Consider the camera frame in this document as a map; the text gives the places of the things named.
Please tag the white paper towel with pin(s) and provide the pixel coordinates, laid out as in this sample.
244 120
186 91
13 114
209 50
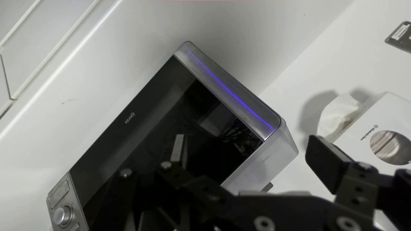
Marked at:
338 115

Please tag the round silver microwave button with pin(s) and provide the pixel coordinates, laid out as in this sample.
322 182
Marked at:
64 214

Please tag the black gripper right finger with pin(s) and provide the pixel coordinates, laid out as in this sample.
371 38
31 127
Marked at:
325 162

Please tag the white base cabinet unit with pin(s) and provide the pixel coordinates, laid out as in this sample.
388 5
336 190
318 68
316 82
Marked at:
38 38

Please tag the grey wall switch plate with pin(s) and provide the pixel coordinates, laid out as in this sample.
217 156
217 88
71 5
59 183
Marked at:
399 36

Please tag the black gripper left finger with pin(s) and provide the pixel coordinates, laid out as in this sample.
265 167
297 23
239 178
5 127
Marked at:
177 149

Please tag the silver microwave with black door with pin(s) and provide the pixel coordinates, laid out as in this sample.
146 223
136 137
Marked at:
141 123

